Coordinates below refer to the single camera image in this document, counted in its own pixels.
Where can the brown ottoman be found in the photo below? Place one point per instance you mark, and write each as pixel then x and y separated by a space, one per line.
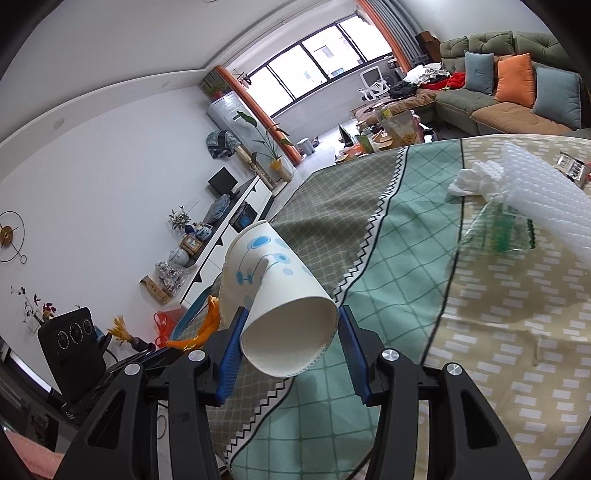
pixel 415 101

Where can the white crumpled tissue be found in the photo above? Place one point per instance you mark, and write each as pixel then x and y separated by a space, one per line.
pixel 471 182

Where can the yellow dried flowers vase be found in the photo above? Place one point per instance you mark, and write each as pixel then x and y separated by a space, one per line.
pixel 121 327

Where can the patterned hanging cloth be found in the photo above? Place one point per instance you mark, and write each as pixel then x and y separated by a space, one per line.
pixel 221 143

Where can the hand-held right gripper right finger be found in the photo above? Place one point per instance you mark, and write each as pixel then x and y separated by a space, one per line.
pixel 358 364

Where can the white standing air conditioner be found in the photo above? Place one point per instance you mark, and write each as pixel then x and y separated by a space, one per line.
pixel 226 108

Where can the person's left forearm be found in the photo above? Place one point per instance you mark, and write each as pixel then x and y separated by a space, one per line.
pixel 27 457

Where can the red plastic bag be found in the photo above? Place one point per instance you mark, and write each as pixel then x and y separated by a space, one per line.
pixel 164 323

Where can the yellow snack bag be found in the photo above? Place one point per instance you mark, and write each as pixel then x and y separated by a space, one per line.
pixel 401 131

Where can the tall green potted plant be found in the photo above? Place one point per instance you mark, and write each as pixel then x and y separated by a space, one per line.
pixel 275 164

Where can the white foam fruit net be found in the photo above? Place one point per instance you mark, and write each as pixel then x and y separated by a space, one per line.
pixel 540 184

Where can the grey bag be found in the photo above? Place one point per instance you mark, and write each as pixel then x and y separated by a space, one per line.
pixel 217 210

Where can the large blue cushion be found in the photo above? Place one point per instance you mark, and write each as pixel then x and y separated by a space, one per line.
pixel 556 94

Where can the clear green plastic wrapper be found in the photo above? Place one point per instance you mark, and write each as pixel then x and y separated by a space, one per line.
pixel 503 226

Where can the white black TV cabinet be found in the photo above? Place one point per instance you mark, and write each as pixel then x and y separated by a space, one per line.
pixel 249 198

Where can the white paper cup blue dots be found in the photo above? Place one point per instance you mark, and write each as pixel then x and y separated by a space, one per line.
pixel 277 286

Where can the black monitor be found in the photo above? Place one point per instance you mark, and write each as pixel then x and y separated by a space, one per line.
pixel 222 181

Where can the small blue cushion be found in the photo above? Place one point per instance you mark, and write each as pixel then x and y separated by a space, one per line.
pixel 478 71

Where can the small white bin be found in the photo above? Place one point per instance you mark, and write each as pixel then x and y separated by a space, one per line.
pixel 304 146

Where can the small picture frame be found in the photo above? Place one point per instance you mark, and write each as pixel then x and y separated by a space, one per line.
pixel 190 245

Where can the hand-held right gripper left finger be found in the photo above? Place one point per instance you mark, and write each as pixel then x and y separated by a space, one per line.
pixel 228 364

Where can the small potted plant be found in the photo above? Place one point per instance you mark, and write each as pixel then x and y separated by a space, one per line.
pixel 214 90

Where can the orange curtain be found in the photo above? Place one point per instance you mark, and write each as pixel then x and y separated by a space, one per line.
pixel 388 37
pixel 258 113

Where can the green brown sofa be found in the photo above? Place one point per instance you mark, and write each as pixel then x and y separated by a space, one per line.
pixel 461 99

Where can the grey curtain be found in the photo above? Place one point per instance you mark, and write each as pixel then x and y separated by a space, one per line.
pixel 397 18

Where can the vase with flowers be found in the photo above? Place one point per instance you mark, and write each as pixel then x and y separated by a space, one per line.
pixel 180 219

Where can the white round teapot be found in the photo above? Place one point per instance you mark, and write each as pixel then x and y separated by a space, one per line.
pixel 178 258

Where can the orange cushion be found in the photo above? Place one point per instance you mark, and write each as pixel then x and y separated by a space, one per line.
pixel 515 78

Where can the silver black wrapper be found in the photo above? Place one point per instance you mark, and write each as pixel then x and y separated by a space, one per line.
pixel 572 167

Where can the curved orange peel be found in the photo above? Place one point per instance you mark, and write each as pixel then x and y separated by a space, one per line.
pixel 207 323

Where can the white office chair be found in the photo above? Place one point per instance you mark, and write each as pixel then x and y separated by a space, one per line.
pixel 374 81

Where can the red-leaf plant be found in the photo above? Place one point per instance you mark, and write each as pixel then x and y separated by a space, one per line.
pixel 46 309

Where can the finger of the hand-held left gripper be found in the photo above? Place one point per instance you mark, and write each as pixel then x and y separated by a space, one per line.
pixel 161 356

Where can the wooden box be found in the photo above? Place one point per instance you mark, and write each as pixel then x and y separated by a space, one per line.
pixel 153 290

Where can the wooden standing post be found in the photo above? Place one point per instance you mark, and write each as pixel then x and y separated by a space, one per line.
pixel 258 168

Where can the bowl of wrapped candies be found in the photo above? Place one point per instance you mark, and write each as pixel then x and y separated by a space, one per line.
pixel 171 278

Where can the blue white porcelain jar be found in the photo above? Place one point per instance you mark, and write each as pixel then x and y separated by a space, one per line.
pixel 202 231

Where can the black-framed window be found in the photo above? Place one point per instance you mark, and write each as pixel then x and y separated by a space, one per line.
pixel 286 76

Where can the red cloth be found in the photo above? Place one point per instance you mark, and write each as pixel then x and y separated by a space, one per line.
pixel 457 79

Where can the cluttered coffee table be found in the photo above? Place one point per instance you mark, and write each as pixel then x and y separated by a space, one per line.
pixel 351 154

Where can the brown wooden cabinet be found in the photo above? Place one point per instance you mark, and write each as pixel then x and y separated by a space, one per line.
pixel 429 44

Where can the black iron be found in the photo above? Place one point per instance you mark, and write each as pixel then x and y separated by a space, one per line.
pixel 345 136

